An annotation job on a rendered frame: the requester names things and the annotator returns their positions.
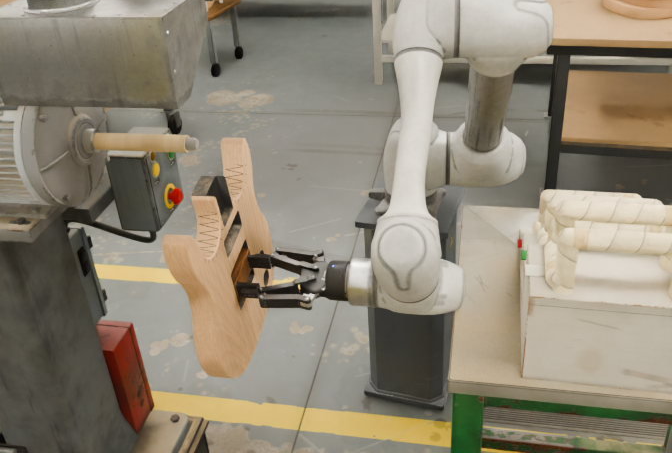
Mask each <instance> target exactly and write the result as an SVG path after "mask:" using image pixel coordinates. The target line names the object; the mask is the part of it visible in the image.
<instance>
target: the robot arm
mask: <svg viewBox="0 0 672 453"><path fill-rule="evenodd" d="M552 40H553V12H552V6H551V5H550V4H549V3H548V2H546V0H401V2H400V4H399V7H398V10H397V14H396V18H395V23H394V31H393V53H394V67H395V72H396V77H397V83H398V90H399V97H400V106H401V118H400V119H398V120H397V121H396V122H395V124H394V125H393V126H392V128H391V130H390V132H389V135H388V138H387V141H386V145H385V149H384V159H383V165H384V180H385V188H374V189H370V190H369V191H370V192H369V193H368V194H369V198H372V199H375V200H378V201H381V203H380V205H379V206H378V207H377V208H376V209H375V214H376V215H377V216H381V217H380V218H379V219H378V220H377V226H376V230H375V234H374V237H373V240H372V244H371V258H353V259H352V260H351V262H350V261H340V260H331V261H330V262H329V263H328V262H325V256H324V251H323V250H315V251H309V250H301V249H293V248H286V247H276V248H275V251H274V252H273V253H271V254H255V255H251V254H248V255H247V259H248V263H249V267H250V268H262V269H271V267H272V268H274V267H275V266H276V267H279V268H281V269H284V270H287V271H290V272H293V273H296V274H298V275H300V278H297V279H294V280H293V281H291V282H286V283H280V284H275V285H270V286H265V287H260V283H246V282H237V283H236V288H237V292H238V295H239V296H242V297H243V298H255V299H259V303H260V307H261V308H302V309H305V310H311V309H312V303H313V301H314V300H315V299H317V298H321V297H325V298H327V299H329V300H333V301H349V304H350V305H352V306H365V307H373V308H376V307H379V308H385V309H388V310H391V311H393V312H398V313H405V314H417V315H436V314H443V313H448V312H452V311H456V310H458V309H459V308H460V307H461V305H462V302H463V299H464V295H465V276H464V271H463V269H462V268H461V267H459V266H458V265H456V264H453V263H451V262H449V261H446V260H443V259H440V258H441V256H442V253H441V245H440V238H439V229H438V221H437V220H436V213H437V210H438V208H439V205H440V203H441V200H442V198H443V197H444V196H445V195H446V190H445V189H443V188H439V187H442V186H445V185H453V186H464V187H490V186H500V185H504V184H507V183H509V182H512V181H514V180H516V179H517V178H518V177H519V176H520V175H521V174H522V173H523V171H524V168H525V163H526V148H525V145H524V144H523V142H522V140H521V139H520V138H519V137H518V136H516V135H515V134H513V133H511V132H508V130H507V128H506V127H505V126H504V123H505V118H506V112H507V107H508V102H509V98H510V94H511V89H512V83H513V78H514V73H515V70H516V69H517V68H518V67H519V66H520V65H521V64H522V63H523V62H525V61H526V60H527V58H532V57H535V56H538V55H539V54H541V53H543V52H544V51H546V50H547V48H548V47H549V46H550V45H551V43H552ZM451 58H466V59H467V61H468V63H469V65H470V71H469V83H468V95H467V106H466V118H465V122H464V123H463V124H462V125H461V126H460V127H459V129H458V130H457V131H456V132H444V131H441V130H438V127H437V125H436V124H435V123H434V122H433V121H432V119H433V110H434V103H435V97H436V92H437V87H438V82H439V78H440V74H441V70H442V65H443V60H446V59H451ZM282 253H284V254H282ZM271 264H272V265H271ZM273 266H274V267H273ZM298 285H300V289H299V287H298ZM265 293H266V294H265ZM306 294H308V295H306Z"/></svg>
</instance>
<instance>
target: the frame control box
mask: <svg viewBox="0 0 672 453"><path fill-rule="evenodd" d="M128 133H130V134H164V135H165V134H166V133H169V134H170V135H172V134H171V131H170V128H158V127H133V128H132V129H131V130H130V131H129V132H128ZM155 154H156V157H155V161H154V162H150V160H149V151H123V150H109V151H108V153H107V156H109V157H110V161H109V162H106V168H107V172H108V176H109V180H110V184H111V188H112V192H113V196H114V200H115V204H116V208H117V212H118V216H119V220H120V224H121V228H122V229H123V230H122V229H119V228H116V227H113V226H110V225H107V224H104V223H101V222H98V221H94V222H93V223H92V224H85V225H89V226H92V227H95V228H98V229H101V230H104V231H107V232H110V233H113V234H116V235H119V236H122V237H125V238H128V239H131V240H134V241H138V242H142V243H153V242H154V241H155V240H156V238H157V234H156V232H159V231H160V230H161V228H162V227H163V226H164V224H165V223H166V222H167V220H168V219H169V218H170V216H171V215H172V214H173V212H174V211H175V210H176V208H177V207H178V206H179V204H178V205H175V204H173V202H172V200H169V199H168V193H169V192H173V190H174V188H180V190H181V192H182V194H183V190H182V185H181V180H180V175H179V170H178V165H177V159H176V154H174V157H173V158H170V157H169V152H155ZM155 163H157V164H158V165H159V168H160V171H159V175H158V176H154V174H153V167H154V164H155ZM63 220H64V223H65V226H66V230H67V233H68V234H69V233H70V227H68V224H69V223H70V222H76V223H78V222H77V221H76V220H68V219H63ZM125 230H132V231H149V233H150V237H145V236H141V235H137V234H134V233H131V232H128V231H125Z"/></svg>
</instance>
